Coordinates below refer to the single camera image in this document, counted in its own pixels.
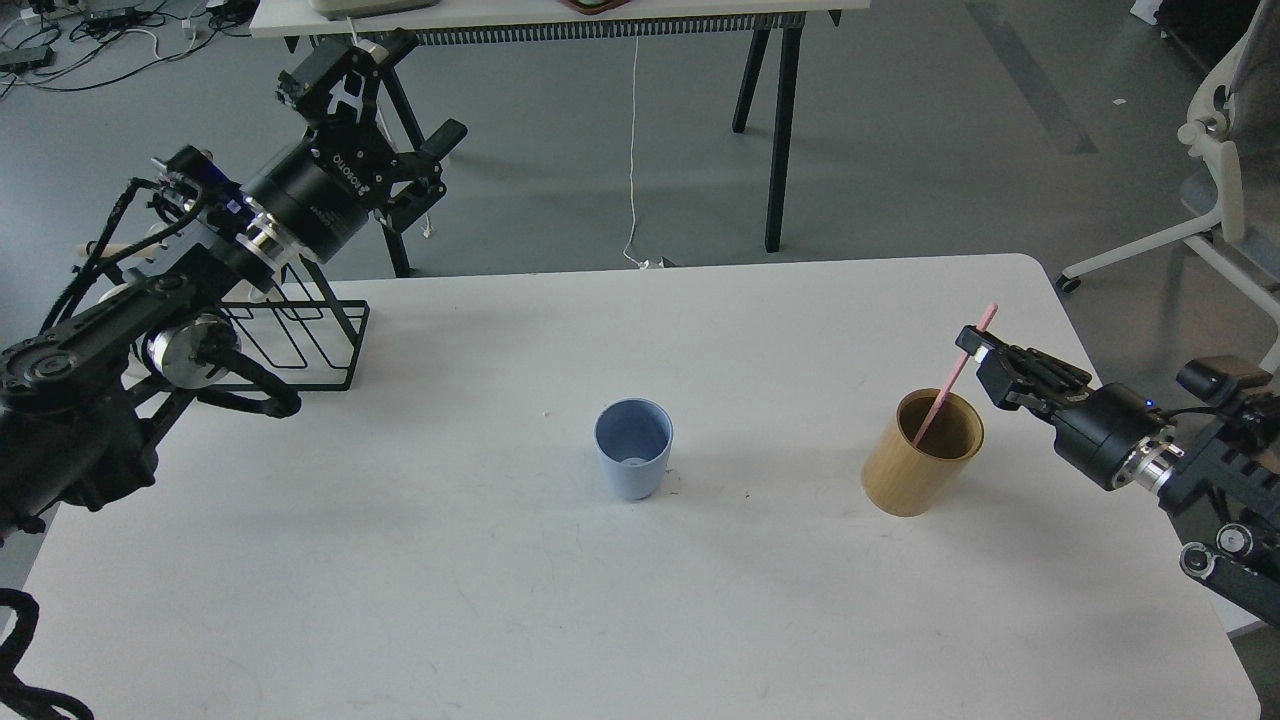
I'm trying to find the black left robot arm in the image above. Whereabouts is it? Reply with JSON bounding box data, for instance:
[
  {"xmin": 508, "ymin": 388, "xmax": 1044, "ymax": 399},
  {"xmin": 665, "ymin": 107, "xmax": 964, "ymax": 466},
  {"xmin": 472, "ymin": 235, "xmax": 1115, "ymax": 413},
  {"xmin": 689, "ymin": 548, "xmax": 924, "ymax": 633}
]
[{"xmin": 1, "ymin": 29, "xmax": 467, "ymax": 537}]

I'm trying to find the black wire rack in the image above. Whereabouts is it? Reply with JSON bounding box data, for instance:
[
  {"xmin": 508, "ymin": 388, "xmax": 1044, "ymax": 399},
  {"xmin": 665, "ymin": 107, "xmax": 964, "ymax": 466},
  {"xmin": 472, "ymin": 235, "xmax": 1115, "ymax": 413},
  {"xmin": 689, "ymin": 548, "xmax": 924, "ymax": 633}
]
[{"xmin": 219, "ymin": 259, "xmax": 371, "ymax": 392}]

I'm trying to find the white office chair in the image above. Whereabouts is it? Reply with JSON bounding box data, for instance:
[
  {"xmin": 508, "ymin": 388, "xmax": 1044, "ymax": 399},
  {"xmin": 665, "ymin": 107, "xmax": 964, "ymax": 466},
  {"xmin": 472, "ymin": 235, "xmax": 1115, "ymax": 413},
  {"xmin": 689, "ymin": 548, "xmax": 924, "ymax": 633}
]
[{"xmin": 1055, "ymin": 1, "xmax": 1279, "ymax": 322}]

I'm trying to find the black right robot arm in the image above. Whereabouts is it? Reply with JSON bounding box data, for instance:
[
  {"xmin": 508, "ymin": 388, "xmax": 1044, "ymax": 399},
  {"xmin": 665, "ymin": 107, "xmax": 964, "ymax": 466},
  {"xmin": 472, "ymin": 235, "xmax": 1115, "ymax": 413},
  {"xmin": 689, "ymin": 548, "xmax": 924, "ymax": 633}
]
[{"xmin": 956, "ymin": 325, "xmax": 1279, "ymax": 625}]

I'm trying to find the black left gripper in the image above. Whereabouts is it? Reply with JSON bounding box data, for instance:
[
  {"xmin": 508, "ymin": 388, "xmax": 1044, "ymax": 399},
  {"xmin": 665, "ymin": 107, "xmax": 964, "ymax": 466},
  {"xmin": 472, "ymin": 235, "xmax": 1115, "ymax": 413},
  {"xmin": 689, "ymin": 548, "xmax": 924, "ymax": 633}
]
[{"xmin": 242, "ymin": 29, "xmax": 468, "ymax": 264}]

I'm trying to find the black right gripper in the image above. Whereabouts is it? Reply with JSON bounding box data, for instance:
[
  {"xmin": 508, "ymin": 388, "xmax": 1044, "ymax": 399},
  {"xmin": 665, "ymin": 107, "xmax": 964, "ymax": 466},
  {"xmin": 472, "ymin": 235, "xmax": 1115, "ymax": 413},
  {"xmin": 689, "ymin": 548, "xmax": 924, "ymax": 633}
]
[{"xmin": 955, "ymin": 325, "xmax": 1174, "ymax": 492}]

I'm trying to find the blue cup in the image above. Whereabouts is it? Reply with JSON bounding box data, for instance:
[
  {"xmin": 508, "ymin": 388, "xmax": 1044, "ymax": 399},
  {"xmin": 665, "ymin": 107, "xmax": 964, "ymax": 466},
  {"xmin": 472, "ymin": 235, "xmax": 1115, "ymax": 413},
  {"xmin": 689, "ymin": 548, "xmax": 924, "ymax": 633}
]
[{"xmin": 593, "ymin": 398, "xmax": 675, "ymax": 502}]

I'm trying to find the pink chopstick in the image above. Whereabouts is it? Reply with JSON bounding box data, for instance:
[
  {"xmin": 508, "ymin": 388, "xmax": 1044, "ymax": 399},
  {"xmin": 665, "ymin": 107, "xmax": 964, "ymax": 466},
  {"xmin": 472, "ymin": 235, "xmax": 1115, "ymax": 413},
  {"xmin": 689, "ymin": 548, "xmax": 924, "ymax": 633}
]
[{"xmin": 911, "ymin": 302, "xmax": 998, "ymax": 448}]

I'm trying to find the floor cables pile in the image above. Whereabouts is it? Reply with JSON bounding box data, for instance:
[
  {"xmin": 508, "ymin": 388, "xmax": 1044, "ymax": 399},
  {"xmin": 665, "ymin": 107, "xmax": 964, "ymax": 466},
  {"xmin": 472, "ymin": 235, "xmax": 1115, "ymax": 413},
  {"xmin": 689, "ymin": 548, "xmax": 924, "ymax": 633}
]
[{"xmin": 0, "ymin": 0, "xmax": 262, "ymax": 99}]

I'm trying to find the background white table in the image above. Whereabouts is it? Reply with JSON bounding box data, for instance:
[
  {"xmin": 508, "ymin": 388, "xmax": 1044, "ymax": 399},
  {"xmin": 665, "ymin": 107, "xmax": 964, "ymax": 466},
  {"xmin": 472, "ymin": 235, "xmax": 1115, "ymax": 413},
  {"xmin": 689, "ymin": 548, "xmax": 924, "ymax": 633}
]
[{"xmin": 250, "ymin": 1, "xmax": 873, "ymax": 254}]

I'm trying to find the white hanging cable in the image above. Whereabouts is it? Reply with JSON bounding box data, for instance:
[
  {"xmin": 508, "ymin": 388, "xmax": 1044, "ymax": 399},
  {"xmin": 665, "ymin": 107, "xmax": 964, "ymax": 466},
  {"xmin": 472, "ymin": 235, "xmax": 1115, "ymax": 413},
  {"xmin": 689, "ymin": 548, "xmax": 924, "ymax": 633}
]
[{"xmin": 622, "ymin": 36, "xmax": 669, "ymax": 272}]

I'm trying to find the bamboo cylinder holder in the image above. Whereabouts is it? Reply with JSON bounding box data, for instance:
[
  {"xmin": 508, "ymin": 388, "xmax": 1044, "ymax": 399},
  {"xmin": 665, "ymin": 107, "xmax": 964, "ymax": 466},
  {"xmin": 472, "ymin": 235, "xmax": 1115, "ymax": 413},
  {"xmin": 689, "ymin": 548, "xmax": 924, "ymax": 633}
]
[{"xmin": 861, "ymin": 388, "xmax": 986, "ymax": 518}]

